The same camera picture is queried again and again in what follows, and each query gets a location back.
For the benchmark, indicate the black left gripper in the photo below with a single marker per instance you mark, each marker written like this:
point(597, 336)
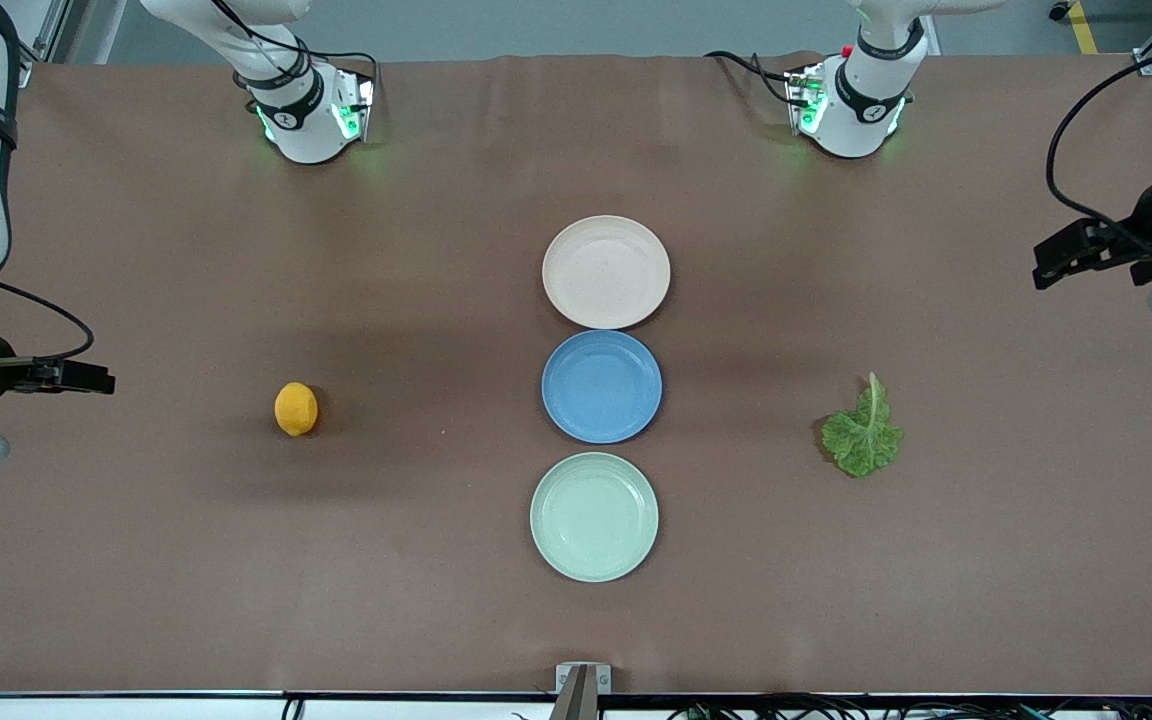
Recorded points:
point(1139, 240)

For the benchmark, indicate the yellow lemon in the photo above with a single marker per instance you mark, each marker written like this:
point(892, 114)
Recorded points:
point(296, 410)

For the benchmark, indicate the green lettuce leaf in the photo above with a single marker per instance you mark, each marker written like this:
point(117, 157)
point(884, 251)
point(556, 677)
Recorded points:
point(861, 440)

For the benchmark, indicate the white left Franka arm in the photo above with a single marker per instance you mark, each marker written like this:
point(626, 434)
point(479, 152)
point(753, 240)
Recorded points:
point(866, 90)

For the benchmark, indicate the brown table cover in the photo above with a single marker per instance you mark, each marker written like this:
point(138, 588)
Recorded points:
point(236, 550)

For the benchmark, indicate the silver base connector box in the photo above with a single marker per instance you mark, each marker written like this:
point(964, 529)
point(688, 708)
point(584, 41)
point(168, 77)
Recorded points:
point(801, 100)
point(356, 110)

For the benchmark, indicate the beige round plate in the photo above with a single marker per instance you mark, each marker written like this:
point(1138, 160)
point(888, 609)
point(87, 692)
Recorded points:
point(606, 272)

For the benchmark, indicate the blue round plate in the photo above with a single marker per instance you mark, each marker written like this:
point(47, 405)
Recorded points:
point(601, 387)

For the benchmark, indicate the light green round plate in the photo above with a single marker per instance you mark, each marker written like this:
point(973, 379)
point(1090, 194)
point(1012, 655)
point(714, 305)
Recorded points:
point(593, 517)

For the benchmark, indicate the white table edge rail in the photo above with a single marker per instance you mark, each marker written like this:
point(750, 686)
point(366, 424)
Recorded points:
point(136, 708)

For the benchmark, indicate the silver metal bracket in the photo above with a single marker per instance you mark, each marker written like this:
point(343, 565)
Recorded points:
point(581, 690)

